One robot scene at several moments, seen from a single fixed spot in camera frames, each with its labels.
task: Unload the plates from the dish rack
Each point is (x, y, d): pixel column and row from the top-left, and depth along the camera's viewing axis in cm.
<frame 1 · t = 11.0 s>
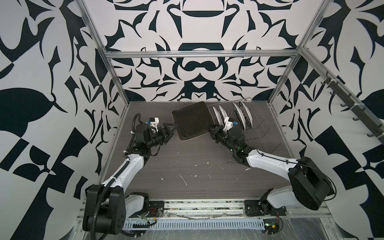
left hand: (176, 126, 79), fingers open
right hand: (205, 123, 77), fingers closed
dark square plate: (192, 120, 84), point 22 cm above the table

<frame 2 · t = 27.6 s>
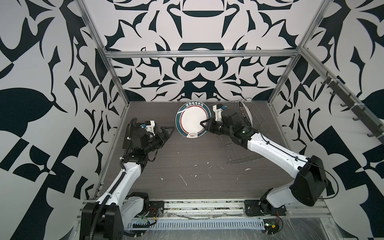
left hand: (173, 129, 78), fingers open
right hand: (200, 122, 76), fingers closed
green rimmed round plate: (189, 117, 85), point 23 cm above the table
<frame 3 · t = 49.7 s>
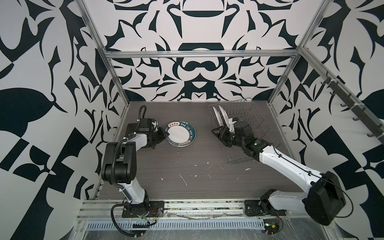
left hand: (169, 131, 95), fingers closed
right hand: (214, 131, 78), fingers open
green rimmed lettered plate: (181, 133, 104), on the table
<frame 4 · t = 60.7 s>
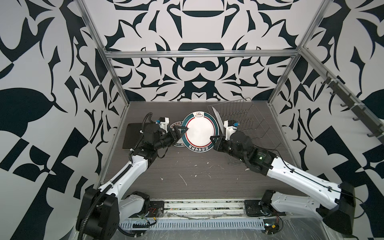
left hand: (186, 128, 76), fingers open
right hand: (210, 137, 71), fingers closed
white plate in rack: (201, 126, 75), point 28 cm above the table
